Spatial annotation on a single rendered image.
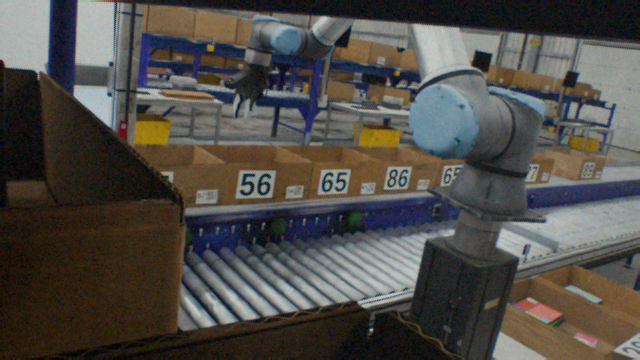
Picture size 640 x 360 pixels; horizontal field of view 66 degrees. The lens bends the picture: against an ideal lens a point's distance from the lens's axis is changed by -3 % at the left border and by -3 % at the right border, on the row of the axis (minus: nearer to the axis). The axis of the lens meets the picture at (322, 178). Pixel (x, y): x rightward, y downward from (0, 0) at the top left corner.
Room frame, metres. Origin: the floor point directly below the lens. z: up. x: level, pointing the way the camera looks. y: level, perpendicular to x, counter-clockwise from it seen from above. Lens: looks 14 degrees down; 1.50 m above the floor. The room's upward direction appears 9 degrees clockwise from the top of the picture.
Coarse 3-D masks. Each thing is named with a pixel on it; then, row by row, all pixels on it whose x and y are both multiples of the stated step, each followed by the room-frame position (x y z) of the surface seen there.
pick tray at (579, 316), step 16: (512, 288) 1.57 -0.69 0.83; (528, 288) 1.64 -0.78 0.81; (544, 288) 1.60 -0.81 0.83; (560, 304) 1.55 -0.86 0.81; (576, 304) 1.51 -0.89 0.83; (512, 320) 1.38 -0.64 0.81; (528, 320) 1.34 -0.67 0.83; (576, 320) 1.50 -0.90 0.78; (592, 320) 1.46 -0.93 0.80; (608, 320) 1.43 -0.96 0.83; (512, 336) 1.37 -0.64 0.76; (528, 336) 1.33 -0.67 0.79; (544, 336) 1.30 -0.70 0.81; (560, 336) 1.27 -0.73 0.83; (592, 336) 1.44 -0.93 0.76; (608, 336) 1.42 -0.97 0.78; (624, 336) 1.39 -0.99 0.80; (544, 352) 1.29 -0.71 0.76; (560, 352) 1.26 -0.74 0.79; (576, 352) 1.23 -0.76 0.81; (592, 352) 1.20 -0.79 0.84; (608, 352) 1.36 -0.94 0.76
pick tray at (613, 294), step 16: (560, 272) 1.78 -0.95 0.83; (576, 272) 1.82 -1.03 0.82; (592, 272) 1.78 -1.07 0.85; (560, 288) 1.59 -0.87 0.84; (592, 288) 1.77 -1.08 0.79; (608, 288) 1.73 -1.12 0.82; (624, 288) 1.69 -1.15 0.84; (592, 304) 1.51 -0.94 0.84; (608, 304) 1.71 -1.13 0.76; (624, 304) 1.68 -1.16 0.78; (624, 320) 1.43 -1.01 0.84
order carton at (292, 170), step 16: (224, 160) 2.08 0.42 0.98; (240, 160) 2.13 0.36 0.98; (256, 160) 2.18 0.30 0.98; (272, 160) 2.23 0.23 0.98; (288, 160) 2.15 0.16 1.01; (304, 160) 2.06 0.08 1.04; (288, 176) 1.94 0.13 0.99; (304, 176) 1.99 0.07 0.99; (224, 192) 1.77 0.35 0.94; (272, 192) 1.90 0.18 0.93; (304, 192) 2.00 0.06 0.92
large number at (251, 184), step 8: (240, 176) 1.81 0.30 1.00; (248, 176) 1.83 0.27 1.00; (256, 176) 1.85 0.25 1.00; (264, 176) 1.87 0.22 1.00; (272, 176) 1.89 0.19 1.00; (240, 184) 1.81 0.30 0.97; (248, 184) 1.83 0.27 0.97; (256, 184) 1.85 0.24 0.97; (264, 184) 1.87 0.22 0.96; (272, 184) 1.90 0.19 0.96; (240, 192) 1.81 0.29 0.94; (248, 192) 1.83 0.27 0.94; (256, 192) 1.85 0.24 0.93; (264, 192) 1.88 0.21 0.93
